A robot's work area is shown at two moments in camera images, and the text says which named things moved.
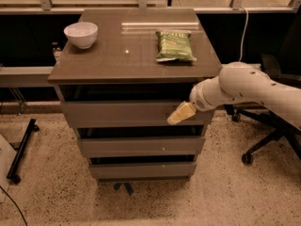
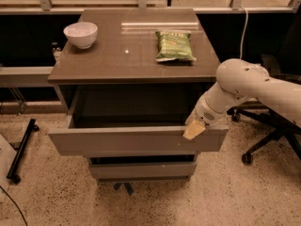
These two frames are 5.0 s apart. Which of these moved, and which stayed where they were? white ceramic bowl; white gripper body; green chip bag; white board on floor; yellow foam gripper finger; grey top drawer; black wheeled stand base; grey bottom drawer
Moved: grey top drawer; yellow foam gripper finger; white gripper body
Stayed: black wheeled stand base; white ceramic bowl; white board on floor; grey bottom drawer; green chip bag
